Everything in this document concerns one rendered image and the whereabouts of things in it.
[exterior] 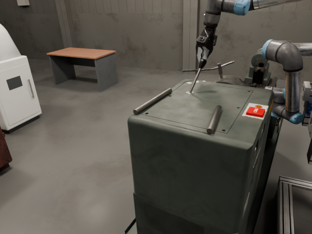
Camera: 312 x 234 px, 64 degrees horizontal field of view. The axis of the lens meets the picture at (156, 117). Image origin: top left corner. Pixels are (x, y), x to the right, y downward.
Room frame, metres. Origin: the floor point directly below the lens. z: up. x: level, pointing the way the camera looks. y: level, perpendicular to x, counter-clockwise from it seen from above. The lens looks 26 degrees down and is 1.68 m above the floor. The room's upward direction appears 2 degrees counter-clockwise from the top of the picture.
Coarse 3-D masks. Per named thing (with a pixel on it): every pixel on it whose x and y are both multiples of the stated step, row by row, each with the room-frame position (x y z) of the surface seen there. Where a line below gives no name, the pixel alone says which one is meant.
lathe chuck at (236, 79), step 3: (228, 75) 1.41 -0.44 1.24; (216, 78) 1.41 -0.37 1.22; (219, 78) 1.38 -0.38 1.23; (222, 78) 1.36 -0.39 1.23; (225, 78) 1.35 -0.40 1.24; (228, 78) 1.35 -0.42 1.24; (231, 78) 1.35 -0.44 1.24; (234, 78) 1.35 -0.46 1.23; (237, 78) 1.36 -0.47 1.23; (240, 78) 1.37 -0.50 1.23; (213, 81) 1.37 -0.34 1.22; (234, 81) 1.31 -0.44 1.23; (237, 81) 1.32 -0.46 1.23; (240, 81) 1.33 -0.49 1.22; (240, 84) 1.29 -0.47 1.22; (243, 84) 1.31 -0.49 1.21; (246, 84) 1.33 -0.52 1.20
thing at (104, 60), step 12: (72, 48) 5.56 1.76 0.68; (84, 48) 5.50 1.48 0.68; (60, 60) 5.35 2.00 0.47; (72, 60) 5.59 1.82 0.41; (84, 60) 5.42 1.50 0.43; (96, 60) 4.59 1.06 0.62; (108, 60) 4.90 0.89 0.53; (60, 72) 5.29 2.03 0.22; (72, 72) 5.59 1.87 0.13; (96, 72) 4.59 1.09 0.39; (108, 72) 4.86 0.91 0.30; (108, 84) 4.81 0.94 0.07
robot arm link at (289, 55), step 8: (280, 48) 1.36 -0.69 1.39; (288, 48) 1.33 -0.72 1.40; (296, 48) 1.33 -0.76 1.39; (280, 56) 1.34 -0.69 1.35; (288, 56) 1.31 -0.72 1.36; (296, 56) 1.30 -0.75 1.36; (288, 64) 1.30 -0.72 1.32; (296, 64) 1.29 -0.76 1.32; (288, 72) 1.31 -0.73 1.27; (296, 72) 1.29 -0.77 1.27; (288, 80) 1.32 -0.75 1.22; (296, 80) 1.30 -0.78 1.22; (288, 88) 1.32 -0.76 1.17; (296, 88) 1.30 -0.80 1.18; (288, 96) 1.33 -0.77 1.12; (296, 96) 1.31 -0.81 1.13; (288, 104) 1.33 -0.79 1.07; (296, 104) 1.31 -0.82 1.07; (288, 112) 1.33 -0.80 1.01; (296, 112) 1.32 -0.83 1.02; (288, 120) 1.34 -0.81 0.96; (296, 120) 1.30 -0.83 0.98
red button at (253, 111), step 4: (248, 108) 0.88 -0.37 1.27; (252, 108) 0.88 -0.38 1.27; (256, 108) 0.88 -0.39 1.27; (260, 108) 0.88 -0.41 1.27; (248, 112) 0.85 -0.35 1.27; (252, 112) 0.84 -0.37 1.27; (256, 112) 0.84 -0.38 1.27; (260, 112) 0.84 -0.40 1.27; (264, 112) 0.85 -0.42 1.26; (256, 116) 0.83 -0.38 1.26; (260, 116) 0.82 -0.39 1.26
